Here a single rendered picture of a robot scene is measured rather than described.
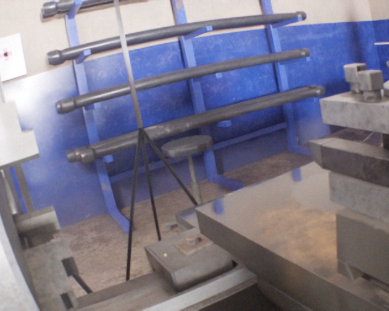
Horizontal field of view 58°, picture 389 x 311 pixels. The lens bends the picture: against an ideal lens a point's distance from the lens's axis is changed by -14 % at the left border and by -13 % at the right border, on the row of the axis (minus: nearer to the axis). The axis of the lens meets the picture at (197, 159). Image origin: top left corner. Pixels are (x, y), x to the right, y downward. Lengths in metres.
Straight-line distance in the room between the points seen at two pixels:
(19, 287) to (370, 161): 0.28
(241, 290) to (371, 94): 0.40
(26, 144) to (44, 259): 0.10
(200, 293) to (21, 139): 0.39
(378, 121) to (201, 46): 3.52
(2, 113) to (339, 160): 0.30
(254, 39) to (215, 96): 0.76
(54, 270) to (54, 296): 0.02
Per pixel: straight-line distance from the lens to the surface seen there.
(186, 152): 2.51
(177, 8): 3.60
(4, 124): 0.34
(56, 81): 3.37
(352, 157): 0.35
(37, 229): 0.41
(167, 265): 0.66
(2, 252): 0.25
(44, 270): 0.31
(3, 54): 3.26
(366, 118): 0.32
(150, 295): 0.66
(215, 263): 0.66
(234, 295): 0.62
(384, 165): 0.33
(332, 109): 0.35
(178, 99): 3.67
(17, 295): 0.26
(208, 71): 3.39
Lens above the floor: 1.19
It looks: 15 degrees down
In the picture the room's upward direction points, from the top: 11 degrees counter-clockwise
